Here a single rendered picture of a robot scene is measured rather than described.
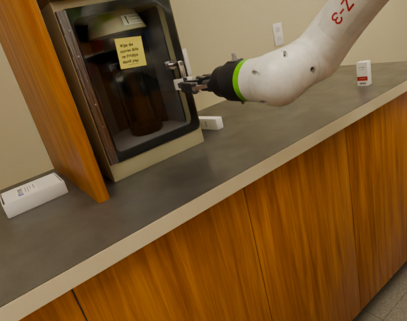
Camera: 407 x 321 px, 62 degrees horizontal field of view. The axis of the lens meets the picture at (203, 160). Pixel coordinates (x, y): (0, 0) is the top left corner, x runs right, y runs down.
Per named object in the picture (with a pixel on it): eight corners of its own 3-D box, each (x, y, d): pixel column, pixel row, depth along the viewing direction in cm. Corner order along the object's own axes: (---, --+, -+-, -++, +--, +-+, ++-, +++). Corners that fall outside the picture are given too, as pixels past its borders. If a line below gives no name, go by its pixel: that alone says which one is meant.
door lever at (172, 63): (182, 91, 100) (175, 93, 99) (174, 58, 97) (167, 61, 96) (192, 91, 96) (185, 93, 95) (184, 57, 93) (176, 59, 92)
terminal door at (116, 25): (112, 165, 92) (56, 10, 78) (199, 127, 107) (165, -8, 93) (113, 165, 92) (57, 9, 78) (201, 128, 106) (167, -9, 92)
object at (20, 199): (4, 206, 97) (-2, 194, 95) (59, 183, 105) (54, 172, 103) (8, 219, 87) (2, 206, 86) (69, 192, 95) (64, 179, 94)
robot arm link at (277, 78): (273, 60, 59) (287, 117, 63) (316, 36, 64) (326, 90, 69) (223, 65, 70) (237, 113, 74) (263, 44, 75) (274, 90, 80)
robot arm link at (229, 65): (237, 110, 74) (266, 98, 79) (227, 56, 70) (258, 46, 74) (220, 109, 79) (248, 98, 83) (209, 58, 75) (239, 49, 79)
